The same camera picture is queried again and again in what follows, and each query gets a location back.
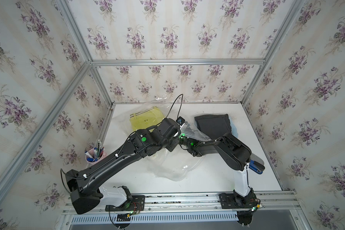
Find pink pen cup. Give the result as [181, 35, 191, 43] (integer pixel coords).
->
[84, 140, 107, 165]

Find light blue trousers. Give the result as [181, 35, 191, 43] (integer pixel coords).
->
[229, 116, 238, 137]

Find yellow-green folded trousers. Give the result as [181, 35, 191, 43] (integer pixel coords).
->
[129, 106, 165, 131]

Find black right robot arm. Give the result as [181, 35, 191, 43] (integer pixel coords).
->
[179, 133, 261, 211]

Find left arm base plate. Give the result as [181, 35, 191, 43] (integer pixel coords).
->
[105, 195, 146, 212]

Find blue stapler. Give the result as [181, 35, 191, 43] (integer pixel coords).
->
[249, 161, 265, 174]

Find clear plastic vacuum bag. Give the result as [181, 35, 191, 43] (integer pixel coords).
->
[120, 99, 210, 181]

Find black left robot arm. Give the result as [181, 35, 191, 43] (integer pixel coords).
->
[65, 118, 181, 214]

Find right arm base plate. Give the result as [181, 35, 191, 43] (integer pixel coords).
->
[219, 191, 261, 210]

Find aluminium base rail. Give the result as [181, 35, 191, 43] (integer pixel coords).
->
[55, 191, 311, 230]

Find dark grey trousers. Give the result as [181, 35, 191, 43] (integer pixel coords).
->
[194, 114, 232, 140]

